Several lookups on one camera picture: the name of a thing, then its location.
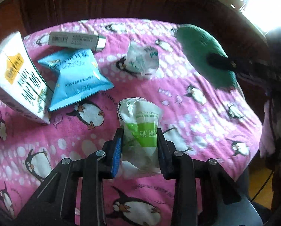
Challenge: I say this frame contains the green scrubbing cloth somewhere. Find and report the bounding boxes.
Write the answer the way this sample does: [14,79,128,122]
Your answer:
[175,24,237,89]

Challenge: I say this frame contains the white green plastic bag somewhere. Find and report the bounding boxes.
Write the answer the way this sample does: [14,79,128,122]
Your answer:
[117,97,163,179]

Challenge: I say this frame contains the white plastic wrapper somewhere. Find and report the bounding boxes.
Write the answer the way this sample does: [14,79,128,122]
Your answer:
[124,42,159,78]

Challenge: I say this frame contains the blue snack bag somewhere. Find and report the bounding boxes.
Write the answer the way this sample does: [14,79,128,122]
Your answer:
[38,48,114,111]

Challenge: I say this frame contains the long grey white box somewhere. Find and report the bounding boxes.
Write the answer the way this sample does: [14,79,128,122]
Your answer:
[48,32,107,52]

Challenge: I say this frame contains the white milk carton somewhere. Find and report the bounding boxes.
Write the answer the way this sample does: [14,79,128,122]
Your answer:
[0,32,53,124]

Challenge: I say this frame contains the white gloved right hand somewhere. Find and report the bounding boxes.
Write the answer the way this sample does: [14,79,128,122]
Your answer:
[260,100,281,158]

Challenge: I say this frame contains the pink penguin tablecloth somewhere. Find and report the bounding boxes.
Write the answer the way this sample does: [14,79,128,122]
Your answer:
[0,17,263,226]

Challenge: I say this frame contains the dark wooden base cabinets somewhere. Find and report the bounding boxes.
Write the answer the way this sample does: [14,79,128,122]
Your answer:
[0,0,268,55]

